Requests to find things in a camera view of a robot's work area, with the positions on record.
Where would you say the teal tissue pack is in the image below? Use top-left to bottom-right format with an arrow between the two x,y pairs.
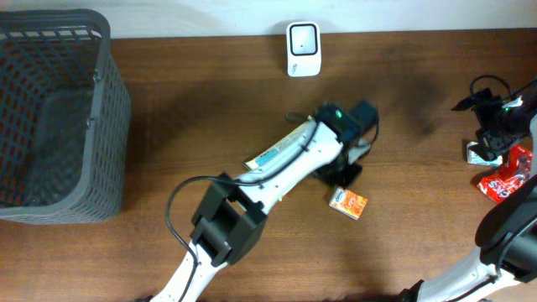
467,142 -> 503,167

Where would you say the red snack bag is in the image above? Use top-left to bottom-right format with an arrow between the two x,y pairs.
477,144 -> 533,204

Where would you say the grey plastic mesh basket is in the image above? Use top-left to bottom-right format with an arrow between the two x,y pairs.
1,9 -> 131,225

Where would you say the cream noodle packet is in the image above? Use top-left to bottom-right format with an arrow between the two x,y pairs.
244,116 -> 317,170

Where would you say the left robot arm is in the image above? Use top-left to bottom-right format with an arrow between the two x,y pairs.
152,101 -> 379,301

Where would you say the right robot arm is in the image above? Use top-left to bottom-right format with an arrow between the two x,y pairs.
396,81 -> 536,302

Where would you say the white barcode scanner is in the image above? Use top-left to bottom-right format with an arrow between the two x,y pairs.
286,21 -> 322,77

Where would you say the orange tissue pack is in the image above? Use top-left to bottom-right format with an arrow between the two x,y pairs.
329,187 -> 368,220

